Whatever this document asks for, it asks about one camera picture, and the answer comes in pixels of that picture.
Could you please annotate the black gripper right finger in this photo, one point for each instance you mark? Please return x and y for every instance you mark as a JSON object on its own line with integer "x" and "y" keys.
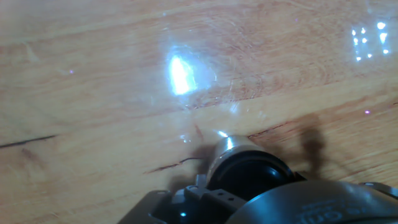
{"x": 384, "y": 187}

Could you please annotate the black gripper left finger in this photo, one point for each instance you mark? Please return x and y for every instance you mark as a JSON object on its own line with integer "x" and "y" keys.
{"x": 211, "y": 205}

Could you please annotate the clear glass jar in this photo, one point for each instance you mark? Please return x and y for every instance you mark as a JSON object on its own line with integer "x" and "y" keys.
{"x": 231, "y": 146}

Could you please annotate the wooden board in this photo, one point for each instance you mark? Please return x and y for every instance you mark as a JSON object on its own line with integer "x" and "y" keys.
{"x": 93, "y": 93}

